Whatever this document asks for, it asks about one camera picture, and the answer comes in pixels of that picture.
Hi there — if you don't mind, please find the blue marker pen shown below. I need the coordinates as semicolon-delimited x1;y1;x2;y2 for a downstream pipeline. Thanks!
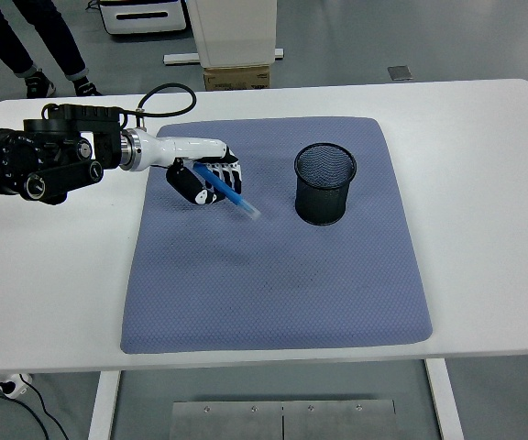
192;162;262;223

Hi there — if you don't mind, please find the brown cardboard box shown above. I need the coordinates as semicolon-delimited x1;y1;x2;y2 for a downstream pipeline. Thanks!
203;65;271;92

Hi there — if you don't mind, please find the white power strip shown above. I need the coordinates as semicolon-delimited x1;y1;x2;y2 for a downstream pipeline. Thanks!
0;372;34;399

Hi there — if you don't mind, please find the white cabinet stand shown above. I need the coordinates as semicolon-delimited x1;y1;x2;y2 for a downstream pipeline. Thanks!
162;0;285;70

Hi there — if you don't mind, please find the grey floor socket cover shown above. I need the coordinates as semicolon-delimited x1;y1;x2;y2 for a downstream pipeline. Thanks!
386;65;415;83

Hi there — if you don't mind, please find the grey metal plate with screws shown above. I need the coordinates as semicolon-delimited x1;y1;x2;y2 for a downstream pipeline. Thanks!
170;399;397;440

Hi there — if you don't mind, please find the white box with dark slot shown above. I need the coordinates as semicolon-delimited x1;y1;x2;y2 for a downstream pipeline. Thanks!
96;0;188;36

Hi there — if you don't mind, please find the black floor cable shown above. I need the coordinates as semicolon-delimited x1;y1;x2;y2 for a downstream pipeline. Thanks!
0;375;71;440

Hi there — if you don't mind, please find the blue-grey textured mat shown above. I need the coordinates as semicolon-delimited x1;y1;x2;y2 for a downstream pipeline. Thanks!
120;116;434;355

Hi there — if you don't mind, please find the black mesh pen holder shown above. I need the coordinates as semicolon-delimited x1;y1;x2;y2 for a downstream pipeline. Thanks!
293;142;358;226

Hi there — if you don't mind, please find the white table leg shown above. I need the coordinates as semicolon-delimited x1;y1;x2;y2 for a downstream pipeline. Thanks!
87;369;122;440
423;357;466;440

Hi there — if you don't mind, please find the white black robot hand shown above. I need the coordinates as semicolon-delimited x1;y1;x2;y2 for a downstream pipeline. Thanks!
139;132;245;206

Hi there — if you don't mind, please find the person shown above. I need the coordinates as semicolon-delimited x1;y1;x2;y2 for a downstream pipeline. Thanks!
0;0;103;99

